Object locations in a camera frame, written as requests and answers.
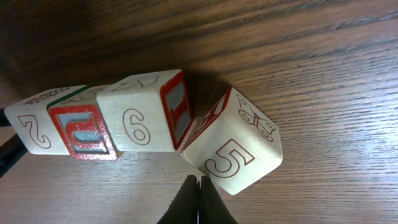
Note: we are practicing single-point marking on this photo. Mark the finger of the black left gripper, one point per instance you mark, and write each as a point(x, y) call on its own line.
point(11, 151)

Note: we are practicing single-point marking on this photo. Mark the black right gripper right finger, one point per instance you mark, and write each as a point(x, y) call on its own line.
point(212, 209)

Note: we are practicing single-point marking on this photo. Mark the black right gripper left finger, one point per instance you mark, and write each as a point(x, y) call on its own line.
point(184, 207)

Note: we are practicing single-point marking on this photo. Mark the yellow wooden block 7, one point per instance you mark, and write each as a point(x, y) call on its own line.
point(32, 123)

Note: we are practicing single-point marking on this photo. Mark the green-edged wooden block 6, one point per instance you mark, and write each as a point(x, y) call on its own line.
point(234, 144)

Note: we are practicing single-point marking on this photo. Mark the red U wooden block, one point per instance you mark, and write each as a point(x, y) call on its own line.
point(81, 125)

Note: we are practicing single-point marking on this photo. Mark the red H wooden block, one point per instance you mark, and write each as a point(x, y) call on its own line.
point(149, 112)

